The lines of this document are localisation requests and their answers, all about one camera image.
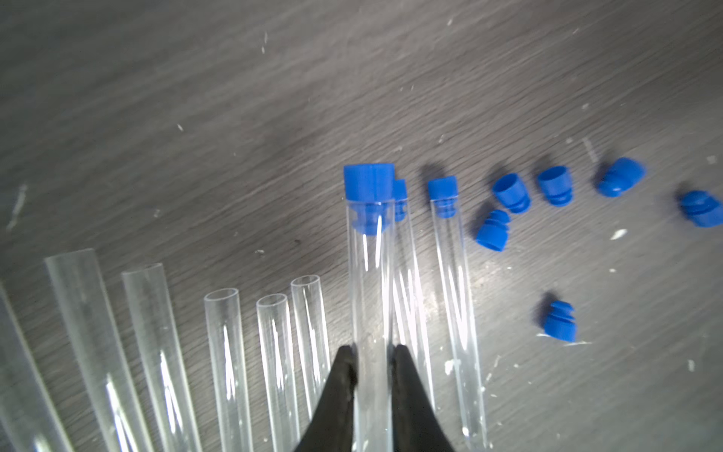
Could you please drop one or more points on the test tube with blue stopper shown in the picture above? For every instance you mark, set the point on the test tube with blue stopper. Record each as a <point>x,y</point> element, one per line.
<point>149,302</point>
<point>225,338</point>
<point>312,336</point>
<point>370,262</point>
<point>276,340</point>
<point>459,306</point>

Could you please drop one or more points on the blue stopper removed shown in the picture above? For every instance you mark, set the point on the blue stopper removed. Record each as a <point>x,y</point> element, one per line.
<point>560,322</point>
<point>556,186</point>
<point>511,192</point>
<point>493,233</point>
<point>369,190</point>
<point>702,208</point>

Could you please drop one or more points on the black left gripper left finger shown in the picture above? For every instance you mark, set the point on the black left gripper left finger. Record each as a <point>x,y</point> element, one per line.
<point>331,428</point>

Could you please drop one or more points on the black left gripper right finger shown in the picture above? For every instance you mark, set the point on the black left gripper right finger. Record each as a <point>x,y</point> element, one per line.
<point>416,427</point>

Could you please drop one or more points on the blue stopper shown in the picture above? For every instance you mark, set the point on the blue stopper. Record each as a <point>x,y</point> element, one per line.
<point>444,195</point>
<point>620,177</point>

